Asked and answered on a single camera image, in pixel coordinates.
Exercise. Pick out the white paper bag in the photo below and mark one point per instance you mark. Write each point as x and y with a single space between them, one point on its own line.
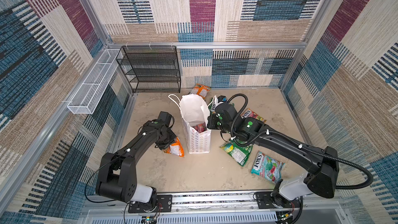
193 111

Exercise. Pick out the pink Fox's candy bag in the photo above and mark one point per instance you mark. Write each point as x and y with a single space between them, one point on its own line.
248 113

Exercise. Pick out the yellow green candy bag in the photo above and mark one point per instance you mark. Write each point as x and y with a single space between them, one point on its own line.
212 105

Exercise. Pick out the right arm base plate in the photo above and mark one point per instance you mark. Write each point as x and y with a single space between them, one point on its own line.
269 200

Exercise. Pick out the white slotted cable duct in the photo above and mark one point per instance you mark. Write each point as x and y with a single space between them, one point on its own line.
215 218

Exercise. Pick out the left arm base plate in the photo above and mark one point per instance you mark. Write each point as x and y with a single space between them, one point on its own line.
163 202

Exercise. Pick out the purple Fox's candy bag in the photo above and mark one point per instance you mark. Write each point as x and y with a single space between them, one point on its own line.
200 128

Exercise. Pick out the orange fruits candy bag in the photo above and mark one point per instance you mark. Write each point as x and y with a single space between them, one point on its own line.
175 148

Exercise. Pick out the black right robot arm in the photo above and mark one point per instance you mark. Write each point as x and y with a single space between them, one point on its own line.
321 170

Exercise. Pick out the teal Fox's candy bag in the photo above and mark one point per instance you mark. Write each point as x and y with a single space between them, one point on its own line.
267 167

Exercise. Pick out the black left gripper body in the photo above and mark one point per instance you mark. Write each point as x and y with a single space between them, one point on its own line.
169 138

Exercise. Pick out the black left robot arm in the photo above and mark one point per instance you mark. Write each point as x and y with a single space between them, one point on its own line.
117 177

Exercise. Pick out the white wire mesh basket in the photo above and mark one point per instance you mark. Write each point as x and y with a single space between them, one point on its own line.
88 95

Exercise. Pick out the orange green snack bag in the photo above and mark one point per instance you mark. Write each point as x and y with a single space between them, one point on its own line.
200 90

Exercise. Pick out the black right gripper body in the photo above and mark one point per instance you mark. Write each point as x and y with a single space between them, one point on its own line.
214 123

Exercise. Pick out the black wire shelf rack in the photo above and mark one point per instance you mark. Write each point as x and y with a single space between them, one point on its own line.
150 69

